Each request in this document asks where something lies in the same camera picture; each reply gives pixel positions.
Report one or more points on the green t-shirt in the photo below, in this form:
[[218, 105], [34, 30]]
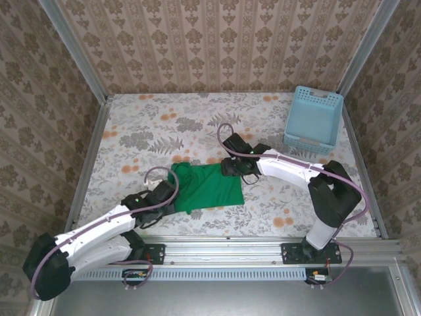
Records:
[[210, 191]]

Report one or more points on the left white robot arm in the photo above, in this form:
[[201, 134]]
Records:
[[98, 227]]

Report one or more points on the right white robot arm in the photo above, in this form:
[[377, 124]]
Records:
[[286, 168]]

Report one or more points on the floral tablecloth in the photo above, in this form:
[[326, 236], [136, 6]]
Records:
[[164, 125]]

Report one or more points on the small black electronics board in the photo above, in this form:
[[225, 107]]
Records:
[[319, 278], [135, 274]]

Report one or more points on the light blue plastic basket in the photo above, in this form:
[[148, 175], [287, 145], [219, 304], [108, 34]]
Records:
[[312, 115]]

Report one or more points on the grey metal sheet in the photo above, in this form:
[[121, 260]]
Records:
[[223, 299]]

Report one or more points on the aluminium table side rail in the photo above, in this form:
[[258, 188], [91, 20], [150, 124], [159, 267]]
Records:
[[368, 184], [89, 158]]

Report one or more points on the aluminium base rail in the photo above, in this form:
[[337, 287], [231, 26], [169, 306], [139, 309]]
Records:
[[223, 251]]

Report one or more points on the aluminium frame post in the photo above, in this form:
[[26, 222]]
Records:
[[75, 56], [365, 49]]

